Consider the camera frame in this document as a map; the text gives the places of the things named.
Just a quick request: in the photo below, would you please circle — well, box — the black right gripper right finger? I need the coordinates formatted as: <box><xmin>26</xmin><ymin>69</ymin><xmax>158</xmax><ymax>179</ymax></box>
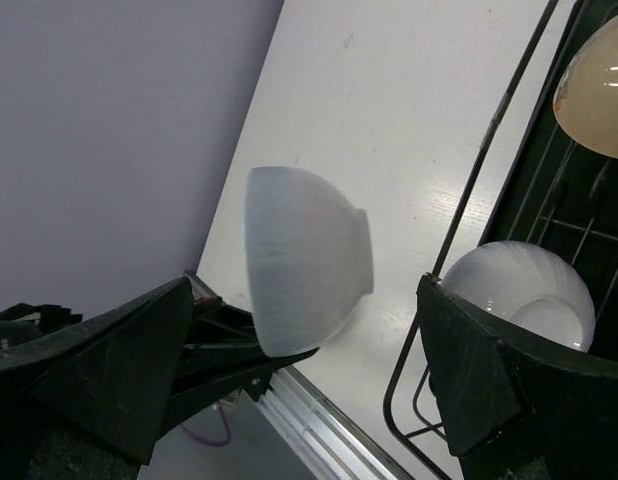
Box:
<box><xmin>416</xmin><ymin>274</ymin><xmax>618</xmax><ymax>479</ymax></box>

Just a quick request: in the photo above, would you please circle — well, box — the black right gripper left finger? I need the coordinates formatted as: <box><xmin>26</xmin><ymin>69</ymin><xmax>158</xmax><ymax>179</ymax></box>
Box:
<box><xmin>0</xmin><ymin>277</ymin><xmax>194</xmax><ymax>479</ymax></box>

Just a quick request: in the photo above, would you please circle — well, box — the white bowl with grey rim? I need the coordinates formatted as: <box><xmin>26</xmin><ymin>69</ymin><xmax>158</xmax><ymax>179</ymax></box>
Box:
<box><xmin>244</xmin><ymin>166</ymin><xmax>374</xmax><ymax>358</ymax></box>

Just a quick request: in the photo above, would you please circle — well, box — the beige speckled bowl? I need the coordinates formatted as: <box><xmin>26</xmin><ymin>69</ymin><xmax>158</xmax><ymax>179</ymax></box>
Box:
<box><xmin>553</xmin><ymin>15</ymin><xmax>618</xmax><ymax>159</ymax></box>

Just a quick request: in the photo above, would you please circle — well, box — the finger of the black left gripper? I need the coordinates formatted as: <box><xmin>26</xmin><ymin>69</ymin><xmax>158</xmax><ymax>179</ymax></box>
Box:
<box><xmin>184</xmin><ymin>270</ymin><xmax>257</xmax><ymax>345</ymax></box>
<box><xmin>161</xmin><ymin>347</ymin><xmax>316</xmax><ymax>434</ymax></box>

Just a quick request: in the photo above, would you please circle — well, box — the wire dish rack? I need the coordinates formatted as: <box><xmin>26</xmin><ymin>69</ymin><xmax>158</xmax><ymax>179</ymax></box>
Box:
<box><xmin>383</xmin><ymin>1</ymin><xmax>618</xmax><ymax>479</ymax></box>

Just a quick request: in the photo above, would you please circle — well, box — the white ribbed bowl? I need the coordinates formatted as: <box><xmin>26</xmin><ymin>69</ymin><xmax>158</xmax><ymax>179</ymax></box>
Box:
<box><xmin>441</xmin><ymin>241</ymin><xmax>596</xmax><ymax>352</ymax></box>

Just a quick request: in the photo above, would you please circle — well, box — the black drip tray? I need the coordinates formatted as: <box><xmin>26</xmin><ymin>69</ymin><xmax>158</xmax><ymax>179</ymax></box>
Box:
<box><xmin>485</xmin><ymin>1</ymin><xmax>618</xmax><ymax>362</ymax></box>

